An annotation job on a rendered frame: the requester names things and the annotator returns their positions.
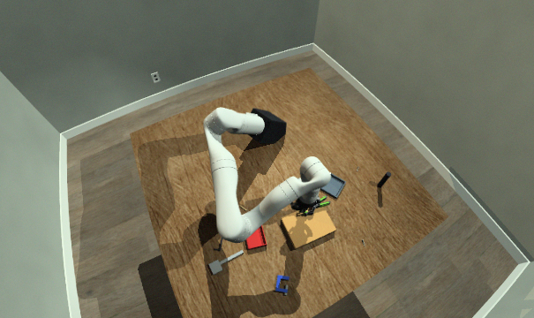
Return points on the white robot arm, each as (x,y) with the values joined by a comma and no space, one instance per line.
(231,225)

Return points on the black cylinder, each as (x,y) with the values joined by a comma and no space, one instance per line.
(384,179)

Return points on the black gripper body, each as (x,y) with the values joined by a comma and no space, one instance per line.
(300,203)

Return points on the red open tray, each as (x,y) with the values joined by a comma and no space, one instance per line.
(257,239)

